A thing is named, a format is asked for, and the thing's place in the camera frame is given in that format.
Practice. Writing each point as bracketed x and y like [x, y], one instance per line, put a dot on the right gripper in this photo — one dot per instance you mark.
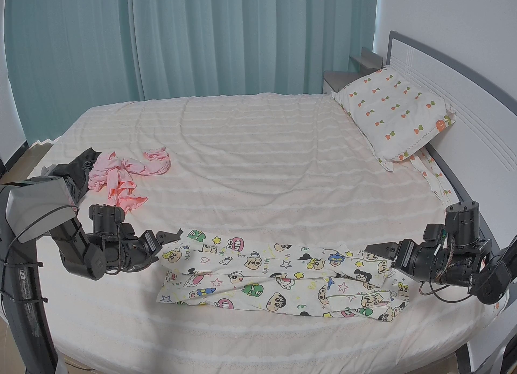
[418, 261]

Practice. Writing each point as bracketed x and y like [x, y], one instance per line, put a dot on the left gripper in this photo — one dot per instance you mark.
[139, 247]

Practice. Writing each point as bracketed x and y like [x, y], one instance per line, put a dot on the white printed pyjama top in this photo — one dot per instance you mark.
[262, 279]

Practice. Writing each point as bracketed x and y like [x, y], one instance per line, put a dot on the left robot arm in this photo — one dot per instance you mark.
[32, 211]

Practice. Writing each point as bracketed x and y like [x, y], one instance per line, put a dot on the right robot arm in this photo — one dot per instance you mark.
[462, 223]

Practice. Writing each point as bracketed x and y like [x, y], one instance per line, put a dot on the pile of clothes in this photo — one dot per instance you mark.
[78, 168]

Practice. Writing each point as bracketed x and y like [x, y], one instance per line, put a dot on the pink garment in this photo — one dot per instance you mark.
[117, 178]

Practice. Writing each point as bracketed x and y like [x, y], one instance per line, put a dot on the bed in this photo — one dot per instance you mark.
[262, 142]

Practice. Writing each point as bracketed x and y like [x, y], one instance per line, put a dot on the white printed pillow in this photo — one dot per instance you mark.
[391, 110]

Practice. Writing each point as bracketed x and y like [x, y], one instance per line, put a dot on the grey bedside table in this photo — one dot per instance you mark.
[339, 79]

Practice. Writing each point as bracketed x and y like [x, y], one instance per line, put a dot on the blue-green curtain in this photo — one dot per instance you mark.
[250, 21]
[72, 41]

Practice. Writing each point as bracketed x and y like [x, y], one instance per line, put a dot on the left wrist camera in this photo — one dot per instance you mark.
[128, 233]

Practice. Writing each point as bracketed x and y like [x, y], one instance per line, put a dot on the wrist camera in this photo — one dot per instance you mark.
[128, 233]
[433, 235]

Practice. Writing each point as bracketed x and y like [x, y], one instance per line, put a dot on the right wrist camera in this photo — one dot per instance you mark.
[433, 235]

